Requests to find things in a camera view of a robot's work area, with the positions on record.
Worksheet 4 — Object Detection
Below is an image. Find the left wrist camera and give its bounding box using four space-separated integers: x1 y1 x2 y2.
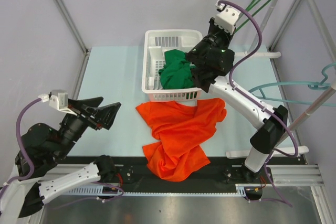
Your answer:
38 89 77 115

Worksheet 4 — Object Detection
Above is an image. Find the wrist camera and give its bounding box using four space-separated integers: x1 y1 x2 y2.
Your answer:
214 1 241 35
38 89 77 115

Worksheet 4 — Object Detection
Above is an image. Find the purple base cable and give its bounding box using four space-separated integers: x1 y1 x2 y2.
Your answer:
49 173 126 210
246 166 293 208

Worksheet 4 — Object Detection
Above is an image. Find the aluminium frame post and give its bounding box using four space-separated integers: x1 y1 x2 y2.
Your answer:
38 0 89 54

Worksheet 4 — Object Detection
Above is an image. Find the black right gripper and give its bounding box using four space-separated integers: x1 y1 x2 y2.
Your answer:
188 17 236 60

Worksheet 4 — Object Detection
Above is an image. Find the grey clothes rack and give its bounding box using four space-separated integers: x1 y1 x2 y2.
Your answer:
225 0 336 159

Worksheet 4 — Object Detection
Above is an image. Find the green t shirt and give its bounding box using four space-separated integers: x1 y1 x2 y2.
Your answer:
158 49 195 90

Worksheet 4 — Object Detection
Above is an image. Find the black table front rail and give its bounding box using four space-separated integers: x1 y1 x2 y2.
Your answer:
62 155 305 193

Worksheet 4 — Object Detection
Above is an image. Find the white slotted cable duct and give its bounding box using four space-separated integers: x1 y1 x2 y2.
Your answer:
60 184 263 197

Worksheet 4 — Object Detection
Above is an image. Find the white plastic dish basket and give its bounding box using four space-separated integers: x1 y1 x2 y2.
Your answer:
142 29 203 102

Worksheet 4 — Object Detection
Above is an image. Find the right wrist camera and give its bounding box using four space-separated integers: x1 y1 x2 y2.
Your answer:
214 1 241 35

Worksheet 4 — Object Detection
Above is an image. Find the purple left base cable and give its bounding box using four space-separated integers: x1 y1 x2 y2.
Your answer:
49 173 126 210

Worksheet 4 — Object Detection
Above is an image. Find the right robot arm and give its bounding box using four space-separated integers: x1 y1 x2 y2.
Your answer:
185 18 290 183

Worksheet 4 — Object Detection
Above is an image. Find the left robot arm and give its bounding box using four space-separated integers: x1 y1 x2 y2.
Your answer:
1 90 121 223

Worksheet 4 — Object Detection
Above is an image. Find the teal plastic hanger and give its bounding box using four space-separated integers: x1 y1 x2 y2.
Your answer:
248 62 336 107

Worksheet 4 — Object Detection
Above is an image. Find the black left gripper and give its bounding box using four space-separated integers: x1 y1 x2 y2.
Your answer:
55 96 122 158

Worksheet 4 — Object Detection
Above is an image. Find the orange t shirt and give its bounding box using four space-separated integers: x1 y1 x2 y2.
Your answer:
136 98 227 171

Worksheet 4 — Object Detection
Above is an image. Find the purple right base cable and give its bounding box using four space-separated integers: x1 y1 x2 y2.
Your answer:
246 166 293 208

